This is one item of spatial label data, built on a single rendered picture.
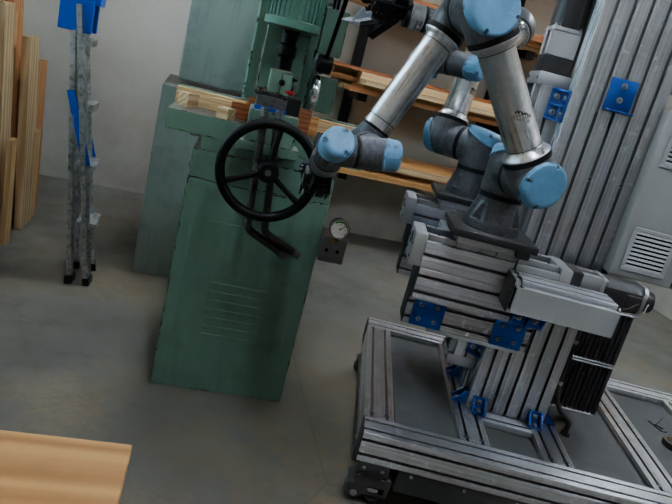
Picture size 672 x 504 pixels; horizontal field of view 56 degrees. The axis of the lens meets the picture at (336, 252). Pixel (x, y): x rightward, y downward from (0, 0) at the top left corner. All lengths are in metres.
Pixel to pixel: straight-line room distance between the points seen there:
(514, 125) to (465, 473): 0.93
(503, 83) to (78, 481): 1.14
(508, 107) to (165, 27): 3.13
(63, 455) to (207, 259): 1.13
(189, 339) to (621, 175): 1.40
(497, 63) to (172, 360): 1.37
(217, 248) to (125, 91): 2.50
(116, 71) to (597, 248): 3.25
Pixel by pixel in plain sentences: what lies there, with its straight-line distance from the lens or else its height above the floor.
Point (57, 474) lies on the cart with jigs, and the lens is 0.98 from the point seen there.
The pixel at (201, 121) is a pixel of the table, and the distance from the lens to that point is 1.95.
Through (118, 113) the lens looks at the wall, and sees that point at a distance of 4.42.
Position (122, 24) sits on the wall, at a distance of 4.38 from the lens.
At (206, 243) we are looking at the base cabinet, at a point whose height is 0.51.
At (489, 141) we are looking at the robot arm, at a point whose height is 1.02.
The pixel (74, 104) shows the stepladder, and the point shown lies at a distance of 2.73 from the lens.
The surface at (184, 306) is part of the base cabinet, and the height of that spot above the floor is 0.29.
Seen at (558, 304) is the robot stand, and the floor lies 0.71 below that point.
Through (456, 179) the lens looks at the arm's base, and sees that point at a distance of 2.20.
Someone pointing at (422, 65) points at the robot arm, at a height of 1.18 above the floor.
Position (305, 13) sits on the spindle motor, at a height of 1.25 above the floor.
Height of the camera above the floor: 1.14
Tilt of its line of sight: 16 degrees down
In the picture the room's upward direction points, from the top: 14 degrees clockwise
